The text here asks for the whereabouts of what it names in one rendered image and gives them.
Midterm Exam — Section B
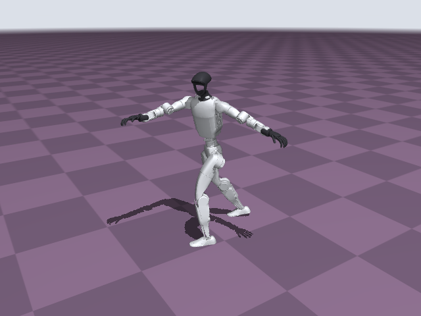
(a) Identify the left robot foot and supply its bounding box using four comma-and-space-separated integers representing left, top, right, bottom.
189, 236, 216, 247

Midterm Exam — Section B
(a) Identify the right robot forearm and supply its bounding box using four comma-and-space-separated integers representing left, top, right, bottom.
142, 105, 164, 122

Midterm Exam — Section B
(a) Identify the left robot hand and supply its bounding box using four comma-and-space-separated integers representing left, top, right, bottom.
260, 128, 287, 148

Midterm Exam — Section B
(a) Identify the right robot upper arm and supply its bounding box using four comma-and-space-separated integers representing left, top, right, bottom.
162, 96, 193, 115

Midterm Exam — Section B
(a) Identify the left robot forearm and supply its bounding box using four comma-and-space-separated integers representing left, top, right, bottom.
246, 113, 269, 136

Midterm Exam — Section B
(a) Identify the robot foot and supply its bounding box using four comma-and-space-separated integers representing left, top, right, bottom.
189, 236, 216, 247
227, 206, 251, 217

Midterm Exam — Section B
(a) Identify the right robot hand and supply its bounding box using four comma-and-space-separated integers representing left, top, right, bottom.
121, 114, 149, 126

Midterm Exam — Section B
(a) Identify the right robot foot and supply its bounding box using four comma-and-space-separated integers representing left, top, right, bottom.
227, 206, 251, 217

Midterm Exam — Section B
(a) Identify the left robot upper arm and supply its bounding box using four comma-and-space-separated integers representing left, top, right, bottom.
214, 101, 249, 124

